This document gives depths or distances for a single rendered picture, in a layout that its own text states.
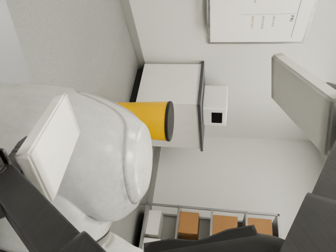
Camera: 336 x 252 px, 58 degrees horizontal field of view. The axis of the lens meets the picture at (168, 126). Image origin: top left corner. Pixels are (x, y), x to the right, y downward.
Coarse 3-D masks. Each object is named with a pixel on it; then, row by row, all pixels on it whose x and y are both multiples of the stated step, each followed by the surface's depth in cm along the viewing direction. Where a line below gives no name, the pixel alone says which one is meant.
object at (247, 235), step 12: (240, 228) 8; (252, 228) 8; (168, 240) 8; (180, 240) 8; (192, 240) 8; (204, 240) 8; (216, 240) 8; (228, 240) 8; (240, 240) 8; (252, 240) 8; (264, 240) 8; (276, 240) 8
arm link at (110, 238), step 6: (108, 234) 40; (114, 234) 43; (102, 240) 38; (108, 240) 40; (114, 240) 40; (120, 240) 41; (102, 246) 38; (108, 246) 39; (114, 246) 39; (120, 246) 39; (126, 246) 40; (132, 246) 41
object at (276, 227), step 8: (192, 208) 431; (200, 208) 429; (208, 208) 427; (216, 208) 426; (144, 216) 432; (176, 216) 475; (200, 216) 468; (144, 224) 427; (176, 224) 421; (272, 224) 441; (144, 232) 429; (176, 232) 415; (272, 232) 438
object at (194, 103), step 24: (144, 72) 400; (168, 72) 395; (192, 72) 390; (144, 96) 377; (168, 96) 373; (192, 96) 368; (216, 96) 398; (192, 120) 391; (216, 120) 409; (168, 144) 453; (192, 144) 444
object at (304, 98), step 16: (272, 64) 19; (288, 64) 17; (272, 80) 19; (288, 80) 17; (304, 80) 15; (320, 80) 14; (272, 96) 20; (288, 96) 17; (304, 96) 15; (320, 96) 13; (288, 112) 17; (304, 112) 15; (320, 112) 14; (304, 128) 16; (320, 128) 14; (320, 144) 14
